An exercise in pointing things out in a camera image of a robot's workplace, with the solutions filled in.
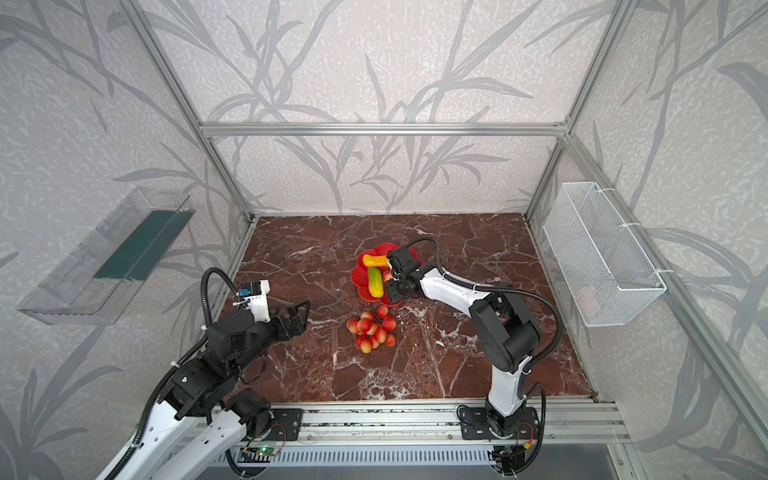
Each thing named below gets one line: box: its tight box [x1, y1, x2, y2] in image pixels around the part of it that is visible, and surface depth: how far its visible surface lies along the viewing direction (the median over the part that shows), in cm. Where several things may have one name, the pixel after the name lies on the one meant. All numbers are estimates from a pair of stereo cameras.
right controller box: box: [488, 445, 526, 475], surface depth 72 cm
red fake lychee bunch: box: [346, 305, 397, 354], surface depth 86 cm
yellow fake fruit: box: [362, 254, 389, 267], surface depth 104 cm
